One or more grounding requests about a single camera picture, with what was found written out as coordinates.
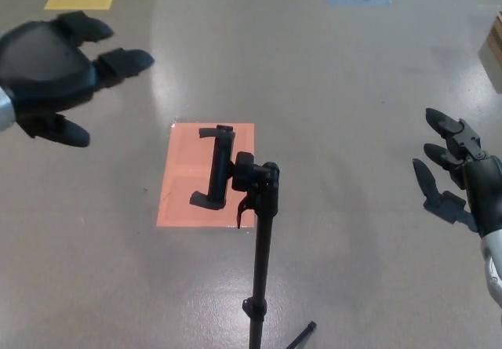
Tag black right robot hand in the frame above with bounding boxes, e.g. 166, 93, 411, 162
412, 107, 502, 239

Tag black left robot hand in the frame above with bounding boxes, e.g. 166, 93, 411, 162
0, 10, 155, 148

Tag black tripod phone stand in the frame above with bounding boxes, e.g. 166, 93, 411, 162
189, 124, 318, 349

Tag orange floor marker sheet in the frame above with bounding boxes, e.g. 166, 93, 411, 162
155, 122, 256, 229

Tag wooden box platform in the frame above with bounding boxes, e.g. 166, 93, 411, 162
477, 10, 502, 94

